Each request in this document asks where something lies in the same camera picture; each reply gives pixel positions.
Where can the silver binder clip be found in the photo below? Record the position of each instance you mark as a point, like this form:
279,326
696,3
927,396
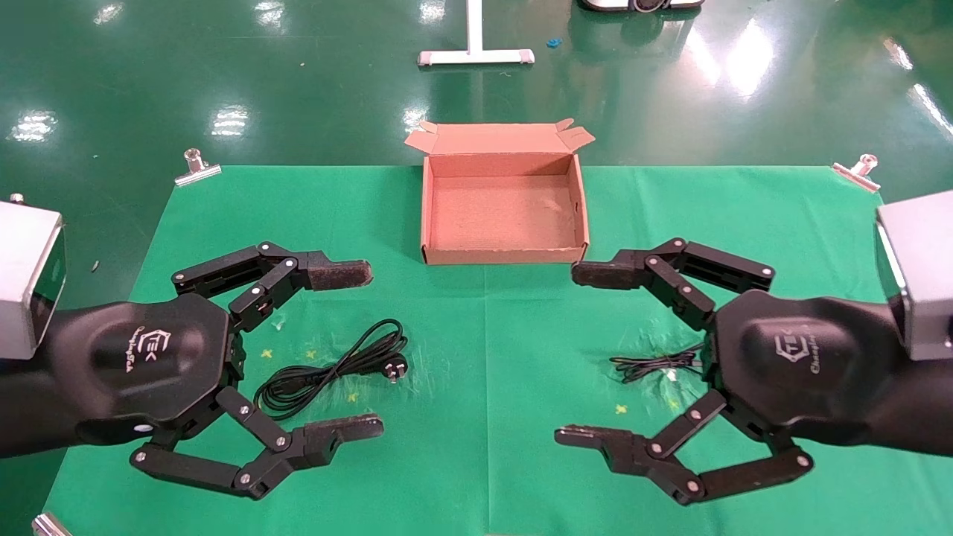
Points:
856,176
197,173
48,527

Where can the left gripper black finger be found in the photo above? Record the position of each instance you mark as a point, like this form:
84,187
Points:
335,274

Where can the black and white machine base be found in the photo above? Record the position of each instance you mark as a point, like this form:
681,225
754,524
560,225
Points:
640,4

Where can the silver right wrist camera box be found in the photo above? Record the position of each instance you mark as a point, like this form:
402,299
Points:
923,275

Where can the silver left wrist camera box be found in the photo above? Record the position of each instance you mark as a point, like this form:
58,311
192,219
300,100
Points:
26,275

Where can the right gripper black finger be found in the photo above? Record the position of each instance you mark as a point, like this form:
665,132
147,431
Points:
595,438
607,272

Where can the white stand base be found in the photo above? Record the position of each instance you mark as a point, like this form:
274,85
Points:
476,56

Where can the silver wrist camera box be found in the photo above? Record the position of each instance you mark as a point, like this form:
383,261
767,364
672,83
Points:
26,275
923,275

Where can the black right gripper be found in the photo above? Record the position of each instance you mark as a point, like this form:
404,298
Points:
811,365

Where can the green table cloth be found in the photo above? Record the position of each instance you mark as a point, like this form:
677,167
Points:
484,372

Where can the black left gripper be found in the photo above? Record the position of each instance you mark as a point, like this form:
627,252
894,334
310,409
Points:
134,365

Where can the open brown cardboard box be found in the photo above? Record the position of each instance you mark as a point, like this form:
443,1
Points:
499,216

